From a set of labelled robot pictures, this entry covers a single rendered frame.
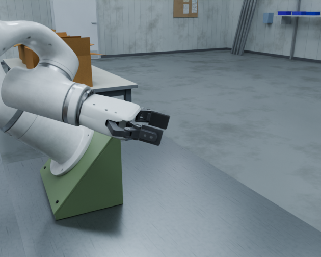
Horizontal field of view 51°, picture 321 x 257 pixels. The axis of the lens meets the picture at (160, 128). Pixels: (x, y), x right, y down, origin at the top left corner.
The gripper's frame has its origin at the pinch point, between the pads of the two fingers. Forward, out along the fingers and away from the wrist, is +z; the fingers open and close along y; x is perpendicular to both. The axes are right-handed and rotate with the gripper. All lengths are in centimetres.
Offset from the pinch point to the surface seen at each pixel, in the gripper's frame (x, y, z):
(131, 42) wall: -125, -1000, -229
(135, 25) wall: -73, -1010, -229
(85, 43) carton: -20, -181, -82
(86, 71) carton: -40, -182, -78
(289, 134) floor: -84, -319, 122
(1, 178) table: -41, -25, -47
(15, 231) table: -36.0, -0.6, -27.8
